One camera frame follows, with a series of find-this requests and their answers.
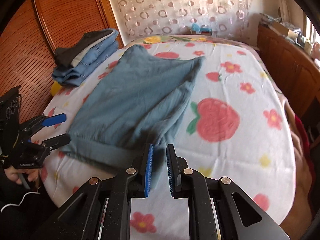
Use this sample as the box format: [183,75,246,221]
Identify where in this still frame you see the teal grey pants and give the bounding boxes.
[61,45,204,187]

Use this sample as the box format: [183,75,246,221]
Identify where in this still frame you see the person's left hand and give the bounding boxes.
[4,166,39,185]

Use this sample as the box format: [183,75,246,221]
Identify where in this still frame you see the folded blue jeans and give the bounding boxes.
[52,38,119,87]

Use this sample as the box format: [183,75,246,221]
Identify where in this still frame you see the folded dark grey garment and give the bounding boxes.
[54,29,119,68]

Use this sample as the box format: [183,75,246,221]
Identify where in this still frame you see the floral pink yellow blanket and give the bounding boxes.
[136,36,313,239]

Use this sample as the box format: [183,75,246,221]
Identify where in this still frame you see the white strawberry flower bedsheet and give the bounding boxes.
[32,41,296,239]

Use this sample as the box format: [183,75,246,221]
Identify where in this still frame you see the wooden cabinet counter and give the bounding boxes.
[257,24,319,124]

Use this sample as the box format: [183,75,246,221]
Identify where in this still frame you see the circle pattern sheer curtain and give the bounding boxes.
[110,0,252,43]

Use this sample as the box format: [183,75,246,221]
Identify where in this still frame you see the pink plush figurine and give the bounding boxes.
[311,42,320,60]

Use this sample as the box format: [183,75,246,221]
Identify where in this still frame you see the blue item on box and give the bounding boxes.
[190,23,212,36]

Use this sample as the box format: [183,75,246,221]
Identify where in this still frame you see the cardboard box on counter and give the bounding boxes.
[271,21,301,41]

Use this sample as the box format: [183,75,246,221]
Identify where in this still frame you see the white cable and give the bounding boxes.
[0,191,41,213]

